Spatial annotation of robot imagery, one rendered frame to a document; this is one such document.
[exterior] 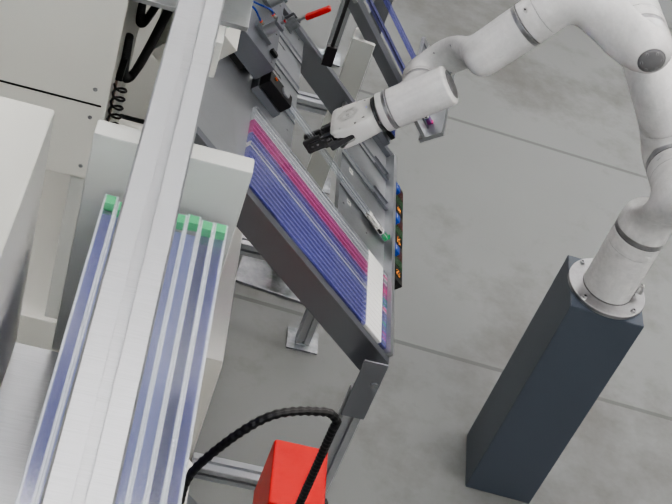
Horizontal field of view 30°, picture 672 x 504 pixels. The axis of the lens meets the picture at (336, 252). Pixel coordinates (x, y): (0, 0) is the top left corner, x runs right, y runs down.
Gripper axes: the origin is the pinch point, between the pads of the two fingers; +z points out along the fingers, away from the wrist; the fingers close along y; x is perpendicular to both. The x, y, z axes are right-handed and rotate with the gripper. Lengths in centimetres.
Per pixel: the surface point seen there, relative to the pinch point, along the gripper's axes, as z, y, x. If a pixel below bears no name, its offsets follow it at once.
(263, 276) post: 59, -61, 67
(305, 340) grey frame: 48, -39, 77
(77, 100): 17, 41, -46
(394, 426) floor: 31, -18, 99
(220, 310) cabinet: 29.8, 22.2, 16.7
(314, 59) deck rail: 0.7, -29.9, -3.6
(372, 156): -1.1, -24.6, 22.5
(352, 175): -0.2, -8.2, 15.8
